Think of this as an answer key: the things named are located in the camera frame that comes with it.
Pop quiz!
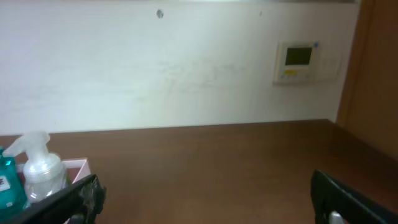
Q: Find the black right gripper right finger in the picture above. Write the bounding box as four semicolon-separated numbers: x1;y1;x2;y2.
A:
310;170;397;224

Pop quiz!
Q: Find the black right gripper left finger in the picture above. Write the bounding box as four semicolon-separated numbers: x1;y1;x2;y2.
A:
0;174;108;224

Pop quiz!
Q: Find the clear blue pump bottle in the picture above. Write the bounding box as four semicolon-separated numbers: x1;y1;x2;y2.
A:
3;131;70;204

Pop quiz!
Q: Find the teal mouthwash bottle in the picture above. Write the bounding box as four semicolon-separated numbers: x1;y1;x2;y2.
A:
1;147;27;222

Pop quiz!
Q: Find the white cardboard box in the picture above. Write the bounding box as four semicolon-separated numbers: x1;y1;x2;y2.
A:
15;157;93;224

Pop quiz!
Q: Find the brown wooden door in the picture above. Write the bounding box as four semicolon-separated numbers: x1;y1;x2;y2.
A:
336;0;397;159

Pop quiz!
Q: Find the white wall control panel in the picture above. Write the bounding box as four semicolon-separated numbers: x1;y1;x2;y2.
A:
273;41;341;85

